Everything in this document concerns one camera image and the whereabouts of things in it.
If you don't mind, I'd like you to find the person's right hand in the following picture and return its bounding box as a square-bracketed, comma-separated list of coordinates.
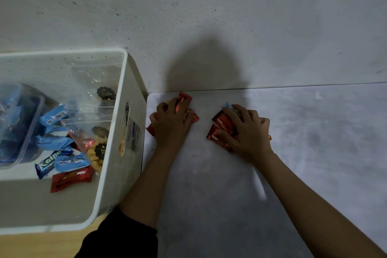
[214, 104, 276, 166]

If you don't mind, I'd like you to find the person's left hand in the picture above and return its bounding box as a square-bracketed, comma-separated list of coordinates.
[149, 97, 196, 150]

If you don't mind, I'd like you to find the bag of beige nuts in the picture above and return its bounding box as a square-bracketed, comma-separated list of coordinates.
[60, 115, 111, 146]

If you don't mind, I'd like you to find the bag of black-white cookies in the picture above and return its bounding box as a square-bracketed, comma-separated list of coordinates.
[71, 66, 121, 116]

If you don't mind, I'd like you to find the white storage box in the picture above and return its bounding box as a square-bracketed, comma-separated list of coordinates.
[0, 48, 148, 235]

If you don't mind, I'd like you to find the bag of orange crackers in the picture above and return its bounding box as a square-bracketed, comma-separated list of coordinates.
[86, 141, 108, 174]

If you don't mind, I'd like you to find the group of light blue packets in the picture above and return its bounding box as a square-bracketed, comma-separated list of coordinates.
[33, 102, 242, 174]

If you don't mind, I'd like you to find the pile of red candy bars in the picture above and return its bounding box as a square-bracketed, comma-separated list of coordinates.
[50, 91, 273, 194]

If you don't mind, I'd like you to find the person's navy shirt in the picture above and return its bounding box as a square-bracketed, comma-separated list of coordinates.
[74, 206, 159, 258]

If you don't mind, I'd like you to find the grey marble-look board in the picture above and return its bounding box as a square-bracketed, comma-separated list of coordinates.
[141, 82, 387, 258]

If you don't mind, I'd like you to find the wooden folding table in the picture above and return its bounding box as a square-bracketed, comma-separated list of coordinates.
[0, 212, 109, 258]

